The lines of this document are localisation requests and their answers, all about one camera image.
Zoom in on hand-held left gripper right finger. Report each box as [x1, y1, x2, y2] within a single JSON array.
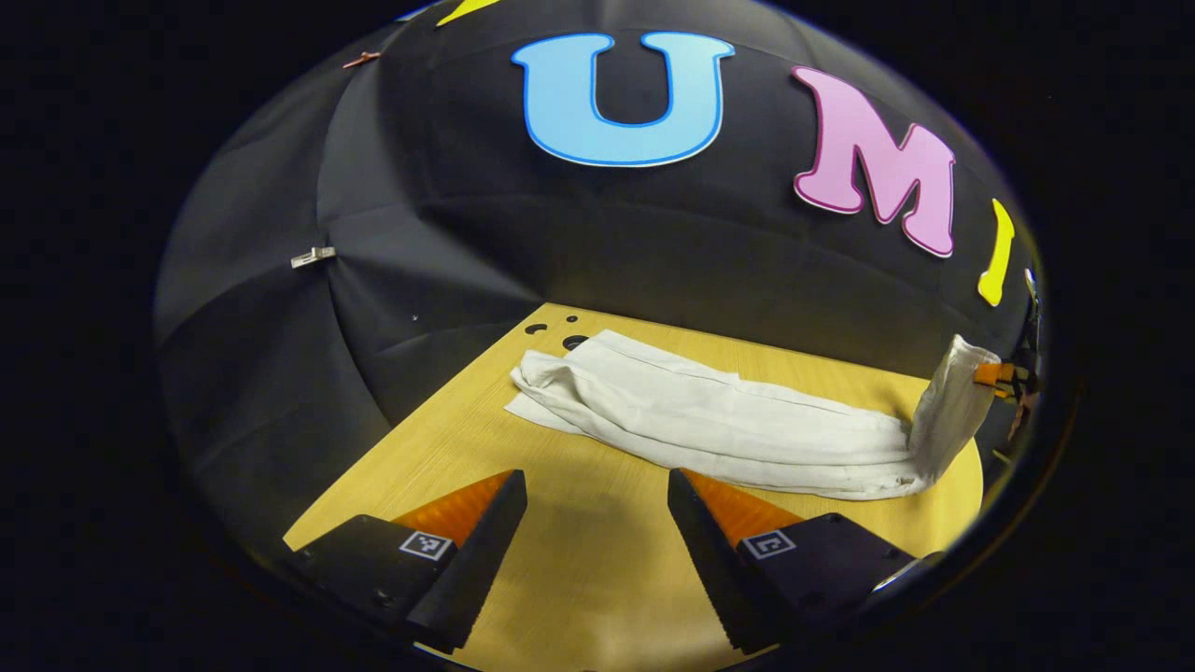
[[667, 469, 946, 654]]

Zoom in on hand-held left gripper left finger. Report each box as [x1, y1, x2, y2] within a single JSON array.
[[285, 469, 529, 654]]

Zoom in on white jeans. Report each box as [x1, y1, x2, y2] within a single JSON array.
[[504, 329, 1003, 501]]

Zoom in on black backdrop cloth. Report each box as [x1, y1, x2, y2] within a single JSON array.
[[154, 0, 1044, 561]]

